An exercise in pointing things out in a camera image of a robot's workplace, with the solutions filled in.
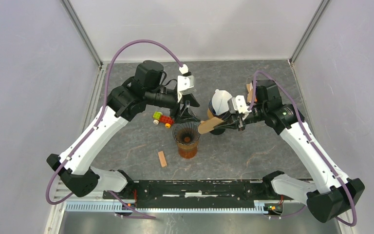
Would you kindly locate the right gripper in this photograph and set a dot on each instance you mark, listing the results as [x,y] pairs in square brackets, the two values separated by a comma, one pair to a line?
[233,123]

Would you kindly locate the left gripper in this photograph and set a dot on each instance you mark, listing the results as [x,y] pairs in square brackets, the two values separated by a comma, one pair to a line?
[187,116]

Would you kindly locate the blue ribbed plastic dripper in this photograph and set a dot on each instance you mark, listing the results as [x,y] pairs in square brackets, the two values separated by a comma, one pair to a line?
[223,116]

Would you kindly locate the clear smoky ribbed dripper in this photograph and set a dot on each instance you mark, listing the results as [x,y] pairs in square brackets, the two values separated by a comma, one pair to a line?
[186,133]

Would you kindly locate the light wooden ring holder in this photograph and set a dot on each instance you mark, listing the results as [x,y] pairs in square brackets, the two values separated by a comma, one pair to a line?
[210,115]

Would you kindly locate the brown paper coffee filter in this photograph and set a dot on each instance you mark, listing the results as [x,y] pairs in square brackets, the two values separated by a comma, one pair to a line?
[209,125]

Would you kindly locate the orange glass carafe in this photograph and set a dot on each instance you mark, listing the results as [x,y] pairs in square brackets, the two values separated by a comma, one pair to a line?
[187,154]

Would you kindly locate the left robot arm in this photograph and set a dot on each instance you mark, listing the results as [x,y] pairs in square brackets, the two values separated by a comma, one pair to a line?
[124,102]

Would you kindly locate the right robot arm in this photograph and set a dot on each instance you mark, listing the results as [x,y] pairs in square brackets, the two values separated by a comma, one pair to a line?
[332,191]

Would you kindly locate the orange black coffee filter box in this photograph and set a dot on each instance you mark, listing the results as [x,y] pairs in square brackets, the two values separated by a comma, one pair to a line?
[249,88]

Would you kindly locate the colourful toy brick car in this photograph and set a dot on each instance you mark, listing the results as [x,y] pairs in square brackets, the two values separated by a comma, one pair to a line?
[160,118]

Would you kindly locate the small wooden block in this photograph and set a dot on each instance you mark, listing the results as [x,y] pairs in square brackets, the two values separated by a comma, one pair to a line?
[162,159]

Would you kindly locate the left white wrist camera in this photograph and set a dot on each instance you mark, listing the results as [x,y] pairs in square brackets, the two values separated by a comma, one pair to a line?
[185,83]

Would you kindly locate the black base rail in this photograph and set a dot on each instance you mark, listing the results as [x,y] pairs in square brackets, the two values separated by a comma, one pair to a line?
[201,194]

